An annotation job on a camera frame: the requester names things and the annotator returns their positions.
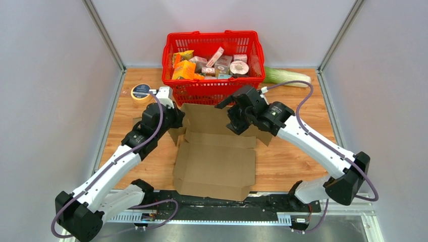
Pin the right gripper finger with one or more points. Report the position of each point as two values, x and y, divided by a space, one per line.
228 101
237 126

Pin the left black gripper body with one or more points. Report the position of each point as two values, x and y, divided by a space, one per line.
171 118

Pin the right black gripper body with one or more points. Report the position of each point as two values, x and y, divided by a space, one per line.
250 116

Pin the small brown cardboard box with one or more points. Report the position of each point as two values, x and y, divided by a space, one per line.
136 121

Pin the large cardboard sheet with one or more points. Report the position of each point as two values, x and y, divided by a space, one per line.
212 161

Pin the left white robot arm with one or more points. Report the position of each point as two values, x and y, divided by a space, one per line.
84 211

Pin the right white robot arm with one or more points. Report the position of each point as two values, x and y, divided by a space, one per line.
346 171

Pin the beige carton box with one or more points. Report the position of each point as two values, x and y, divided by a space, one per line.
222 65

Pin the small pink box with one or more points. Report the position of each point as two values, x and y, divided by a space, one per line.
240 57

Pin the grey white box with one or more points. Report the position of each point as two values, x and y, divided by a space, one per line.
199 62

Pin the orange snack box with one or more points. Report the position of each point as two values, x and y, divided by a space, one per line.
184 70

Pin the pink white long box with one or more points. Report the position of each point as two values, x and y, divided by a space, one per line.
215 57

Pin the green napa cabbage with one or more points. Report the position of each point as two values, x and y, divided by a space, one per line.
278 76

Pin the red plastic shopping basket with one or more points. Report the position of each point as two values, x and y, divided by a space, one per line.
206 88

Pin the yellow tape roll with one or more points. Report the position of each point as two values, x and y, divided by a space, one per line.
141 93

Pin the yellow snack bag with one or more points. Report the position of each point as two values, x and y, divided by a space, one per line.
181 56

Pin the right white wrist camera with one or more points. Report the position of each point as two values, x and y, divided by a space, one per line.
262 93

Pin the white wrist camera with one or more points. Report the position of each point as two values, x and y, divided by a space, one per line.
163 95
262 93

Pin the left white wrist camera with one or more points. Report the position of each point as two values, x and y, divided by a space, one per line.
163 95

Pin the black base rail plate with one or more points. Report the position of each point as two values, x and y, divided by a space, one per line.
264 209

